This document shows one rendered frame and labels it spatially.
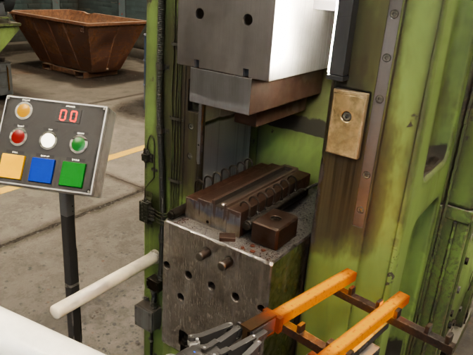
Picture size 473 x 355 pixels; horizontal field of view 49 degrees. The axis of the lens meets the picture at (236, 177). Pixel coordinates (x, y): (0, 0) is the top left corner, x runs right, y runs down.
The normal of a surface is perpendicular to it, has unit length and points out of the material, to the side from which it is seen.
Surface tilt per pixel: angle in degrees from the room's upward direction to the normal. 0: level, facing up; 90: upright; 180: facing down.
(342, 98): 90
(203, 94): 90
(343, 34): 90
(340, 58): 90
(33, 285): 0
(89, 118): 60
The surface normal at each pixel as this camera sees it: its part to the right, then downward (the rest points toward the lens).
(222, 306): -0.57, 0.26
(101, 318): 0.07, -0.93
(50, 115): -0.11, -0.16
